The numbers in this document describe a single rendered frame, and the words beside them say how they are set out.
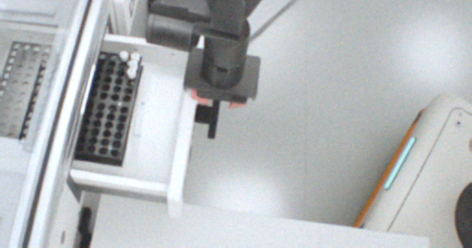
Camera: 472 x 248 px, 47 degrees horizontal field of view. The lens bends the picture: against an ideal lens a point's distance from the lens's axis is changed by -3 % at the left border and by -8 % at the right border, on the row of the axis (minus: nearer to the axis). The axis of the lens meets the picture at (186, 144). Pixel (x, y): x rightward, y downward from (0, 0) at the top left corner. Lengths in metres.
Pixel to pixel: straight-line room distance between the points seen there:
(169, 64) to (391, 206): 0.81
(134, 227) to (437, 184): 0.95
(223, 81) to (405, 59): 1.43
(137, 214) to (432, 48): 1.50
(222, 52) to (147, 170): 0.28
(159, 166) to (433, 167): 0.94
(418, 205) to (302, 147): 0.47
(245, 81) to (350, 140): 1.15
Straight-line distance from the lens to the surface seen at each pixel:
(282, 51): 2.01
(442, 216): 1.61
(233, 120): 1.86
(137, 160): 0.91
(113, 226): 0.96
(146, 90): 0.95
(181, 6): 0.69
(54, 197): 0.76
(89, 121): 0.88
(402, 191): 1.59
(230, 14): 0.65
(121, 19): 0.99
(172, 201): 0.80
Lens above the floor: 1.69
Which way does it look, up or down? 68 degrees down
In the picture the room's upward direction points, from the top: 1 degrees clockwise
